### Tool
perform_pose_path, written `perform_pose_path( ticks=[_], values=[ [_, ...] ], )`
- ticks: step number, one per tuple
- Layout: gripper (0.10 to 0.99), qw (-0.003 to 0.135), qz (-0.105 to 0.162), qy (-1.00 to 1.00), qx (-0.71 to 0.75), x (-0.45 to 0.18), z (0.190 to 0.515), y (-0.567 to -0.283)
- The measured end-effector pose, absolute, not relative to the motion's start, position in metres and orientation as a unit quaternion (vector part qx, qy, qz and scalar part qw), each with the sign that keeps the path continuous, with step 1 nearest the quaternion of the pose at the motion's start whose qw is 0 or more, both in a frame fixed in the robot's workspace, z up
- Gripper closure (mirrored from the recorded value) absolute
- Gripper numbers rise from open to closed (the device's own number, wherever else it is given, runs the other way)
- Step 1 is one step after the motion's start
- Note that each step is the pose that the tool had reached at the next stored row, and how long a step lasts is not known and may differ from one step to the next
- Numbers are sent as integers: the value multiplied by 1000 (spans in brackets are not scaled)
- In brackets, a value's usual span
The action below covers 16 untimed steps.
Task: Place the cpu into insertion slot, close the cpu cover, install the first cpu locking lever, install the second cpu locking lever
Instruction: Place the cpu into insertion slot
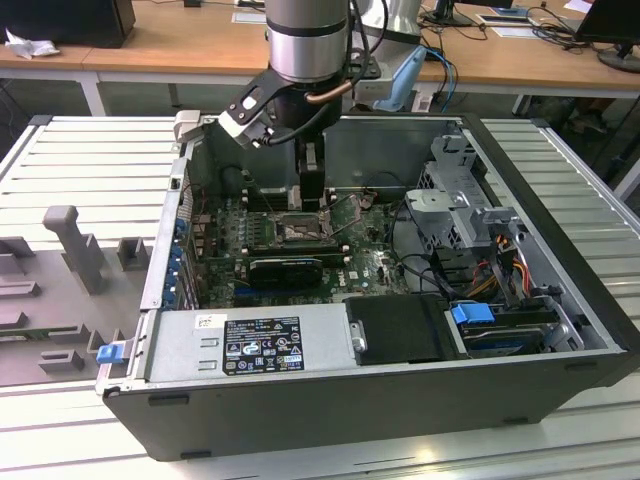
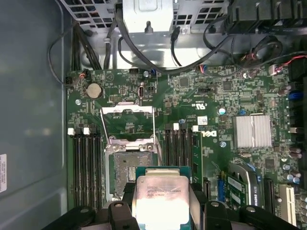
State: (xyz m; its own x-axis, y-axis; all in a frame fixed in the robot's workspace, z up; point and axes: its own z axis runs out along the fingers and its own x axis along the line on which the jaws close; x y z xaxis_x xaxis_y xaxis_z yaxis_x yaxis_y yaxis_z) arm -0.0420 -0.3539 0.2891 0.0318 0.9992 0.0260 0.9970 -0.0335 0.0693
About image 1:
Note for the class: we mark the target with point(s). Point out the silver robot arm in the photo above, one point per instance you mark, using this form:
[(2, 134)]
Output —
[(305, 45)]

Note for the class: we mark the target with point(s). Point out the CPU socket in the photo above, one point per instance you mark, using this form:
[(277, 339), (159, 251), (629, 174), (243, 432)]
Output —
[(277, 227)]

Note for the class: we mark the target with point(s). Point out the blue slot retention clip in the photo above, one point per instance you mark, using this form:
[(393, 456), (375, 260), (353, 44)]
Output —
[(181, 224), (175, 264), (172, 295)]

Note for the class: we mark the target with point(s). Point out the black plastic cover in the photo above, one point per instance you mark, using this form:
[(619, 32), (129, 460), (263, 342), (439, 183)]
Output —
[(395, 325)]

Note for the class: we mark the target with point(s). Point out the white paper sheet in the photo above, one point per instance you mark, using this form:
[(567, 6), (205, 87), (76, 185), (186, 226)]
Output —
[(249, 16), (517, 30), (502, 18)]

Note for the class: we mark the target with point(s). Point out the grey case release latch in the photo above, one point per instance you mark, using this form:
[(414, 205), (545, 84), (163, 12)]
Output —
[(187, 125)]

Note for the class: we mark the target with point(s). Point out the green motherboard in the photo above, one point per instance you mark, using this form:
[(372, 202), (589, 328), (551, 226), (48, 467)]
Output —
[(225, 235)]

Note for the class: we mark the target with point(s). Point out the wooden desk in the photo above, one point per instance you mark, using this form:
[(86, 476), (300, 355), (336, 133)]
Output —
[(175, 45)]

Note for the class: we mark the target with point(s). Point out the black graphics card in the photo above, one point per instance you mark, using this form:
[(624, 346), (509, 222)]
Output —
[(285, 274)]

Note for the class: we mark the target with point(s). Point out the metal drive cage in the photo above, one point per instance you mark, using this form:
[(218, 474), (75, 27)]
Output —
[(450, 200)]

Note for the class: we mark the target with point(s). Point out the black computer monitor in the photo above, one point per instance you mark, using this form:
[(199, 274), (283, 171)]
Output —
[(607, 20), (450, 12)]

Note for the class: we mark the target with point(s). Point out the black computer tower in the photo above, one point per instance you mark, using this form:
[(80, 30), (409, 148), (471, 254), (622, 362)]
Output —
[(65, 22)]

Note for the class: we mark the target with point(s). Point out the hard disk in blue carrier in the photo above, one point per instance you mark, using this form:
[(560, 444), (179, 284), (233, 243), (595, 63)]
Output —
[(470, 315)]

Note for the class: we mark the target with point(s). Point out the grey power supply with label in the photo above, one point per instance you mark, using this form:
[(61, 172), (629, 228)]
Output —
[(175, 350)]

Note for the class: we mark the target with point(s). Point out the crumpled white paper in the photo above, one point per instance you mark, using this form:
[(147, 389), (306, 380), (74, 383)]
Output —
[(30, 47)]

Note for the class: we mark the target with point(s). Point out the black PC case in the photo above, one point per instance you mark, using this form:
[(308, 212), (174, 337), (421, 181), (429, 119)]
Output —
[(350, 415)]

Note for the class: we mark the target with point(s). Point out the grey parts rack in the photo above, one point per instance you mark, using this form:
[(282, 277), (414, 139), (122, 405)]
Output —
[(50, 280)]

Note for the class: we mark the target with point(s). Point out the blue plastic latch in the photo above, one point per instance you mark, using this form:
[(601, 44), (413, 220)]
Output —
[(110, 354)]

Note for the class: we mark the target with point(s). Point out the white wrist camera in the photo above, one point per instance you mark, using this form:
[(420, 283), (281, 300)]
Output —
[(235, 125)]

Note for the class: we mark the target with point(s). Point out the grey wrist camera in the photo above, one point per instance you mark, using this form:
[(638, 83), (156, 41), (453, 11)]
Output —
[(377, 87)]

